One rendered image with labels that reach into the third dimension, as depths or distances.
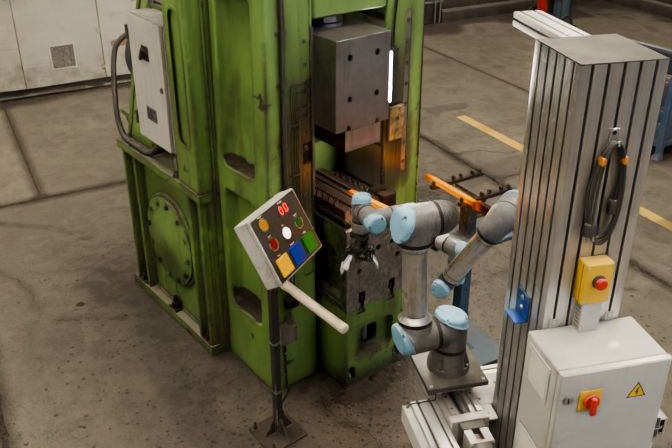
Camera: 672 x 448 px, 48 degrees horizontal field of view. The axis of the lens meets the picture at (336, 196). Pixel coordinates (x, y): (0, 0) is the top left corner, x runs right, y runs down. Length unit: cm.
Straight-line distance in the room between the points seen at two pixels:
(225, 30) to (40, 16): 491
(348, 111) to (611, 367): 158
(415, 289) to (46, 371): 236
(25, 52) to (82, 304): 399
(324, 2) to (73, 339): 236
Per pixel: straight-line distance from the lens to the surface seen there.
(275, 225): 301
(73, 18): 825
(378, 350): 396
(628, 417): 242
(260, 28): 308
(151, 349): 431
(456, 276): 300
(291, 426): 374
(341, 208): 346
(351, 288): 358
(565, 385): 222
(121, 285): 488
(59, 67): 833
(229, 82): 348
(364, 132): 335
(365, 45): 322
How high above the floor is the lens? 258
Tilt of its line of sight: 27 degrees down
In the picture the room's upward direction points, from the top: straight up
